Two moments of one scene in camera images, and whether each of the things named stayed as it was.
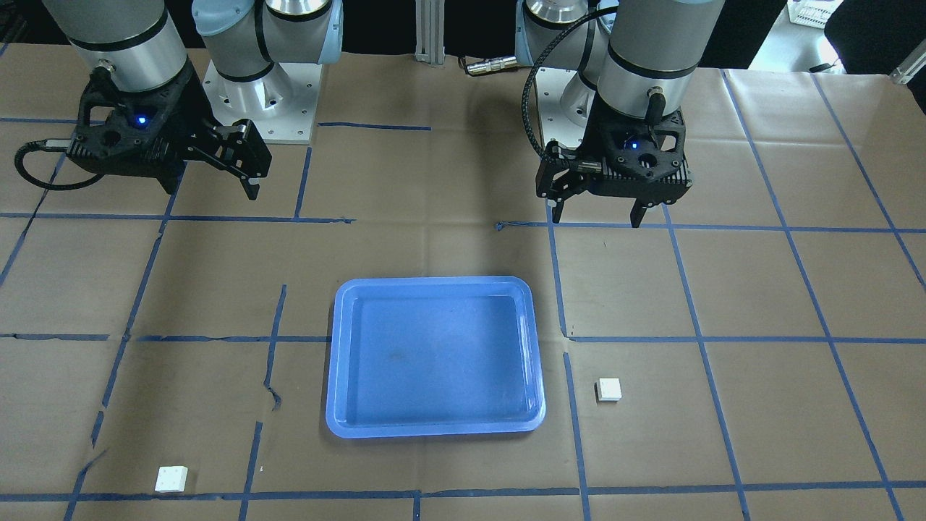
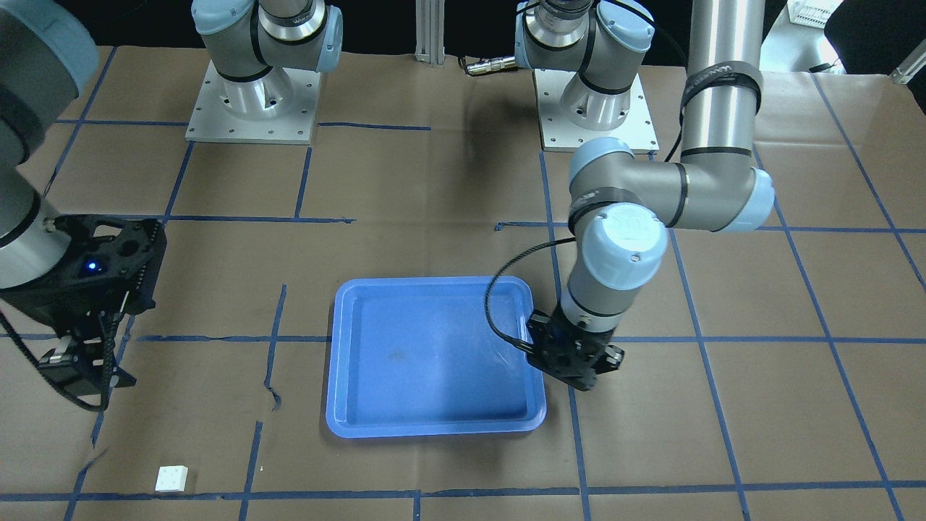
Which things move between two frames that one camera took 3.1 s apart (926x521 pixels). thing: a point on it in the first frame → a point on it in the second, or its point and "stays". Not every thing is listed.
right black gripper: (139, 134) → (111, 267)
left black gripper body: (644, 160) → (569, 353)
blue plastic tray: (424, 356) stays
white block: (171, 479) stays
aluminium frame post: (430, 31) stays
